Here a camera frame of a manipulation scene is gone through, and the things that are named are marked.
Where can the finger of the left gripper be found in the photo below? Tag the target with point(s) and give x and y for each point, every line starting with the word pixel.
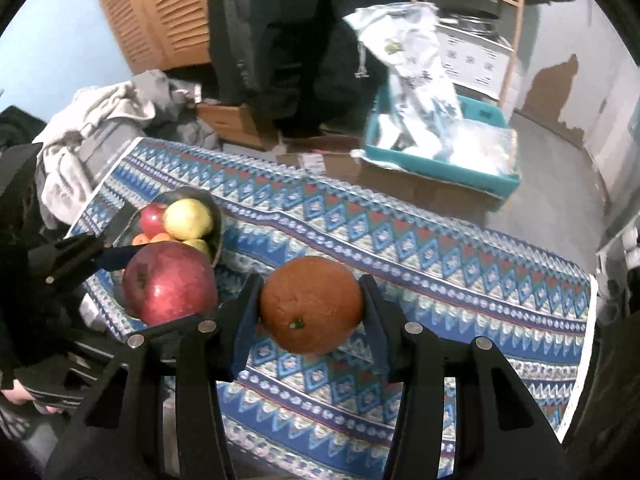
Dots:
pixel 173 329
pixel 115 258

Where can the small orange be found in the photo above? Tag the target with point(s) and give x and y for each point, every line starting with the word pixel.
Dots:
pixel 311 305
pixel 140 239

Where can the grey shoe rack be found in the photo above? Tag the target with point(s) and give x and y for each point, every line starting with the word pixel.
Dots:
pixel 614 260

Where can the red apple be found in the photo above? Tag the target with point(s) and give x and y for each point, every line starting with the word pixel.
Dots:
pixel 151 219
pixel 168 280

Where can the dark glass fruit bowl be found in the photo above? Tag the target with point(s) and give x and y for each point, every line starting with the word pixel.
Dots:
pixel 213 238

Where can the black hanging garment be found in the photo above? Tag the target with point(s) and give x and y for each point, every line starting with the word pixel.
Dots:
pixel 294 63

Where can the white blue rice bag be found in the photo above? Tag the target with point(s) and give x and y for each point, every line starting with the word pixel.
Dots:
pixel 402 36

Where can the clear plastic bag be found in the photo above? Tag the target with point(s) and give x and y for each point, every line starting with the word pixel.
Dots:
pixel 480 147

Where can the small orange in bowl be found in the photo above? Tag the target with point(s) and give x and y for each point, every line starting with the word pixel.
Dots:
pixel 140 239

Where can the brown cardboard box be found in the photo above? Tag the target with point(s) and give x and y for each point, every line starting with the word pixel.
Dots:
pixel 446 199

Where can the left hand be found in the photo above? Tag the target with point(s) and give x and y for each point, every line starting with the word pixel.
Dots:
pixel 18 395

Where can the yellow-green pear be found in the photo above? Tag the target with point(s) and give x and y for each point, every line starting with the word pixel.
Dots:
pixel 201 246

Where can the red apple in bowl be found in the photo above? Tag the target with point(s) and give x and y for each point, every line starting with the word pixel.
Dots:
pixel 151 219

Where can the teal cardboard box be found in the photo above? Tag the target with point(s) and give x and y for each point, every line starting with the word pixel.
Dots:
pixel 389 144

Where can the wooden louvered cabinet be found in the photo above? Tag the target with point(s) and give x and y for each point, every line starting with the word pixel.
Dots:
pixel 163 34

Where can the grey clothes pile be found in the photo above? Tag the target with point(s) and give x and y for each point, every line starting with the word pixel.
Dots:
pixel 83 140

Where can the yellow pear in bowl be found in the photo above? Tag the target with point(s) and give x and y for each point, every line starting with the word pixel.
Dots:
pixel 187 219

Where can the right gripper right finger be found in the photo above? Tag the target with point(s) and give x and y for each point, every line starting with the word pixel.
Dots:
pixel 501 432

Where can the middle orange in bowl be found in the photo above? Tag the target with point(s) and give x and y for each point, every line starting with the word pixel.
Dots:
pixel 161 237

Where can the wooden drawer box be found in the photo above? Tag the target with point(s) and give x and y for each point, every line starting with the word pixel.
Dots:
pixel 238 125

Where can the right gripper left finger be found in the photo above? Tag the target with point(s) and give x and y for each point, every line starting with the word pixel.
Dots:
pixel 119 429

